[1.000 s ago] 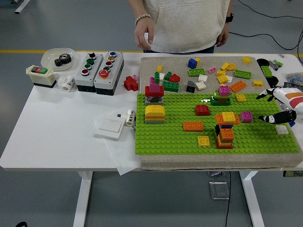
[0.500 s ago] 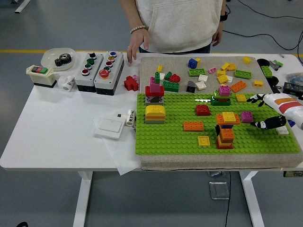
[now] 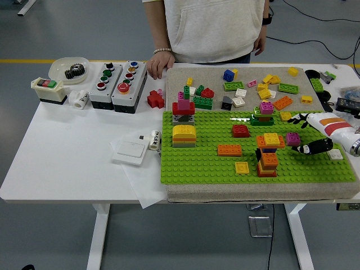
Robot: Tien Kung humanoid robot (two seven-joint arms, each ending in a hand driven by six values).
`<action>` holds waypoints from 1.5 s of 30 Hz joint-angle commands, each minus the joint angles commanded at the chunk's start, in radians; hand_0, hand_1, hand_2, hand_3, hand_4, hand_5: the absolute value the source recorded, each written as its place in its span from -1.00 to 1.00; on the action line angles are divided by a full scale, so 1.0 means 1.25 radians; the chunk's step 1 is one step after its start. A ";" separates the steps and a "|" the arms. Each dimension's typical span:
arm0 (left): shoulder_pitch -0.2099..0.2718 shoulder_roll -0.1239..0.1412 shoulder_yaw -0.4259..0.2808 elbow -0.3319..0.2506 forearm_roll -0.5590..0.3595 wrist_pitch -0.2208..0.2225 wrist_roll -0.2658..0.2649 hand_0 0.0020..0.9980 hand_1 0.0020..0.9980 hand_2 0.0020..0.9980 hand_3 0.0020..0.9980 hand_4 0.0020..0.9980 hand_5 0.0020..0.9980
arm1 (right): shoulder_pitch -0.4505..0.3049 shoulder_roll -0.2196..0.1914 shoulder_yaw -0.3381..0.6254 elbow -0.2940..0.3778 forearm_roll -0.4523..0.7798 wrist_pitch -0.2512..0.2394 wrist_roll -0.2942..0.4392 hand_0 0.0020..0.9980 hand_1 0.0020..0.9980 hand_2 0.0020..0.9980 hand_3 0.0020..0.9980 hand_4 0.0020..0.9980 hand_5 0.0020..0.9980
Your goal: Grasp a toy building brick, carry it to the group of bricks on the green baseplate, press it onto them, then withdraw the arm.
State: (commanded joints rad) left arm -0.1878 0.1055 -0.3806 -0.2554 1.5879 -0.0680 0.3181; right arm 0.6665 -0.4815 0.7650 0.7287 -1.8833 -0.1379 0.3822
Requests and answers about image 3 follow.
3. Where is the light green long plate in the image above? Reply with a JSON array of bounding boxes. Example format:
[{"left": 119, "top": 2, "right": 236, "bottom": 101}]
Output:
[
  {"left": 224, "top": 81, "right": 245, "bottom": 92},
  {"left": 278, "top": 83, "right": 300, "bottom": 95}
]

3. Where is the person's right hand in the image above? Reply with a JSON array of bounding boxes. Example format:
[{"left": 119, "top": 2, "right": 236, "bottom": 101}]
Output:
[{"left": 146, "top": 52, "right": 175, "bottom": 79}]

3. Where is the yellow rounded brick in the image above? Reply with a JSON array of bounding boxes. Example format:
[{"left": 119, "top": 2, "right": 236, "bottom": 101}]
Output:
[{"left": 172, "top": 124, "right": 197, "bottom": 138}]

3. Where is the orange square brick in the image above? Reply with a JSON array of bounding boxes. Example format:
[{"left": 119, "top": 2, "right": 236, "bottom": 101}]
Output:
[{"left": 260, "top": 152, "right": 279, "bottom": 167}]

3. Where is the black strap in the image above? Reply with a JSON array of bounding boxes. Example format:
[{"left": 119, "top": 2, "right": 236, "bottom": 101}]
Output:
[{"left": 319, "top": 90, "right": 335, "bottom": 113}]

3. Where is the white tube with black writing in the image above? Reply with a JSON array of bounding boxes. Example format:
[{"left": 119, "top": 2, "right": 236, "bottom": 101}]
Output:
[{"left": 148, "top": 129, "right": 161, "bottom": 151}]

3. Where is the white pipe tee fitting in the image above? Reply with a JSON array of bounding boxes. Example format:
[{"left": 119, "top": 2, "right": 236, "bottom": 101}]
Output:
[{"left": 69, "top": 89, "right": 90, "bottom": 109}]

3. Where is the cream red-green switch box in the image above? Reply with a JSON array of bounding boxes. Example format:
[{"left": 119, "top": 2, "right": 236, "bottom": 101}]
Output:
[{"left": 30, "top": 77, "right": 68, "bottom": 105}]

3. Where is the magenta square toy brick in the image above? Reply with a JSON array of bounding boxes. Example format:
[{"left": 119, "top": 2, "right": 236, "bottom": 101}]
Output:
[
  {"left": 285, "top": 132, "right": 301, "bottom": 147},
  {"left": 259, "top": 101, "right": 275, "bottom": 115}
]

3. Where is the red-orange base brick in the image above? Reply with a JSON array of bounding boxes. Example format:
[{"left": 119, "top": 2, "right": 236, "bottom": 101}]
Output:
[{"left": 256, "top": 168, "right": 278, "bottom": 178}]

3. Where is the grey four-button control box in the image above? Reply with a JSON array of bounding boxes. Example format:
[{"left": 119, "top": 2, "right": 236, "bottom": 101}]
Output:
[{"left": 89, "top": 62, "right": 124, "bottom": 110}]

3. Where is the white paper sheet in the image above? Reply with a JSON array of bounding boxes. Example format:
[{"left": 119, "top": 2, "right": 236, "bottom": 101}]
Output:
[{"left": 110, "top": 130, "right": 169, "bottom": 209}]

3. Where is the grey wide brick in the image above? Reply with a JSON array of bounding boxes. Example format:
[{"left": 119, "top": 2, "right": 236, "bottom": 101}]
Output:
[{"left": 172, "top": 139, "right": 197, "bottom": 149}]

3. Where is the thin black hanging cable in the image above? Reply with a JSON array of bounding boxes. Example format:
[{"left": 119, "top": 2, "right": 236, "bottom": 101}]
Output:
[{"left": 267, "top": 202, "right": 275, "bottom": 270}]

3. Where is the person's left hand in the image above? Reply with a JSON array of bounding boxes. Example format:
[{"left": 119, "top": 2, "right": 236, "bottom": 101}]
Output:
[{"left": 252, "top": 26, "right": 267, "bottom": 56}]

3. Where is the black device green print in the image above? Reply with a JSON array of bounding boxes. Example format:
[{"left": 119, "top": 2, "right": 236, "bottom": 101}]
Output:
[{"left": 336, "top": 97, "right": 360, "bottom": 116}]

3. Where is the white table leg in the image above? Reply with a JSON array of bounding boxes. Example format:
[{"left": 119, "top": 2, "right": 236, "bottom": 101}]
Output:
[
  {"left": 283, "top": 202, "right": 315, "bottom": 270},
  {"left": 86, "top": 204, "right": 111, "bottom": 270}
]

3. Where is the yellow square brick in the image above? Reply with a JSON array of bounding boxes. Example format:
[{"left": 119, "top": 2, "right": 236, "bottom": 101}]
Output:
[{"left": 263, "top": 132, "right": 281, "bottom": 147}]

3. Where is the orange wide brick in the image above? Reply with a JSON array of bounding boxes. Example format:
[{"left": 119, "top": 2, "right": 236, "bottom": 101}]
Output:
[{"left": 256, "top": 135, "right": 286, "bottom": 150}]

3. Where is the white furniture foot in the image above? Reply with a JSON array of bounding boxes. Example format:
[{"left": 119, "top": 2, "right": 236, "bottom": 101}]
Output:
[{"left": 16, "top": 0, "right": 37, "bottom": 16}]

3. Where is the red wide brick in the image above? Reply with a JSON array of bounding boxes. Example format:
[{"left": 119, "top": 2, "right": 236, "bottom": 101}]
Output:
[{"left": 172, "top": 102, "right": 196, "bottom": 116}]

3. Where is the yellow thin plate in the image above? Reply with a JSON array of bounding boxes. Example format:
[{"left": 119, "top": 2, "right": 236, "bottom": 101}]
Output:
[{"left": 256, "top": 164, "right": 278, "bottom": 173}]

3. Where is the grey-brown foam mat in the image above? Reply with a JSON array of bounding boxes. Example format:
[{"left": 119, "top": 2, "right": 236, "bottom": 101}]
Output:
[{"left": 164, "top": 66, "right": 360, "bottom": 203}]

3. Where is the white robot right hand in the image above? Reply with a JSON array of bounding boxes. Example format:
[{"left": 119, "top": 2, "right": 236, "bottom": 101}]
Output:
[{"left": 287, "top": 112, "right": 360, "bottom": 155}]

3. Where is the large metal floor plate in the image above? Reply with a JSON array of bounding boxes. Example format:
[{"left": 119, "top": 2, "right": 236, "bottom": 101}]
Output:
[{"left": 247, "top": 215, "right": 273, "bottom": 239}]

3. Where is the magenta tall brick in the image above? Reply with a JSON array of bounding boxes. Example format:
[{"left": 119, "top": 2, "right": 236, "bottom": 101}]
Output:
[{"left": 177, "top": 91, "right": 191, "bottom": 111}]

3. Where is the person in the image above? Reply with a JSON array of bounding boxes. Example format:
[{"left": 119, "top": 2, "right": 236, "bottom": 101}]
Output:
[{"left": 142, "top": 0, "right": 273, "bottom": 80}]

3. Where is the grey emergency-stop control box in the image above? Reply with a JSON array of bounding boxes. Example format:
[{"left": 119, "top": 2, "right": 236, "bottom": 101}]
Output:
[{"left": 111, "top": 60, "right": 149, "bottom": 114}]

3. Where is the green studded baseplate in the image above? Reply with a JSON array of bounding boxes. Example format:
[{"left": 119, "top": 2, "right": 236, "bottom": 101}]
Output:
[{"left": 159, "top": 110, "right": 359, "bottom": 185}]

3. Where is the red cross-shaped brick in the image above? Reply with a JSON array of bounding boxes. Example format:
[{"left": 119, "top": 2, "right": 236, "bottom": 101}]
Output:
[{"left": 147, "top": 89, "right": 166, "bottom": 109}]

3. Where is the dark green frame brick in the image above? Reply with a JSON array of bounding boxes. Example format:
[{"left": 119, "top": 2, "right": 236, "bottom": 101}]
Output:
[{"left": 250, "top": 116, "right": 276, "bottom": 127}]

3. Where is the white wall switch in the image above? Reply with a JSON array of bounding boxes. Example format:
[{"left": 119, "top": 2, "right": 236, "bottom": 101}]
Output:
[{"left": 112, "top": 139, "right": 149, "bottom": 166}]

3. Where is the orange long brick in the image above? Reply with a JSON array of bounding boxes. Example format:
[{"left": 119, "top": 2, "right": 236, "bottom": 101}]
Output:
[
  {"left": 272, "top": 96, "right": 293, "bottom": 111},
  {"left": 217, "top": 144, "right": 243, "bottom": 158}
]

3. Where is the dark green long brick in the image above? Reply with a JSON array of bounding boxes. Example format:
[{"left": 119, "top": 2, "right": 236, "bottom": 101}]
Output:
[{"left": 193, "top": 96, "right": 214, "bottom": 110}]

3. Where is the white translucent dish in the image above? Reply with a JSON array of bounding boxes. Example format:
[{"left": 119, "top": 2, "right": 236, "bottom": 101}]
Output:
[{"left": 49, "top": 57, "right": 90, "bottom": 85}]

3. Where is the black metal gear stack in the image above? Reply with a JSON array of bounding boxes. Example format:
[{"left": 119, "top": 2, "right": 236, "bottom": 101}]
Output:
[{"left": 65, "top": 64, "right": 87, "bottom": 80}]

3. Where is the grey green tool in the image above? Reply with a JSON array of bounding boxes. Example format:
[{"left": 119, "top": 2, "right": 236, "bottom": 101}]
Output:
[{"left": 319, "top": 71, "right": 338, "bottom": 84}]

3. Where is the grey brick base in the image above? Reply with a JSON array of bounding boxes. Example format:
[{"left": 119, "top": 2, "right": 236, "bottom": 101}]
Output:
[{"left": 173, "top": 114, "right": 195, "bottom": 127}]

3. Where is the bag with blue parts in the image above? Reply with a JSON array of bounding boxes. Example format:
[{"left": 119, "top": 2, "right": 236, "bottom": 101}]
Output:
[{"left": 339, "top": 85, "right": 360, "bottom": 102}]

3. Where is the black desk control unit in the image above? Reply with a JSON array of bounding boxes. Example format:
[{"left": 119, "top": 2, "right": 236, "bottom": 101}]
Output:
[{"left": 336, "top": 202, "right": 360, "bottom": 212}]

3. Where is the red sloped brick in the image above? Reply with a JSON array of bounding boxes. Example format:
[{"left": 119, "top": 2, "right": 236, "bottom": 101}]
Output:
[{"left": 232, "top": 124, "right": 251, "bottom": 138}]

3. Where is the looped black floor cable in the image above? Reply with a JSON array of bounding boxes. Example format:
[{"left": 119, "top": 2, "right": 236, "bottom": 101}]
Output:
[{"left": 265, "top": 35, "right": 360, "bottom": 60}]

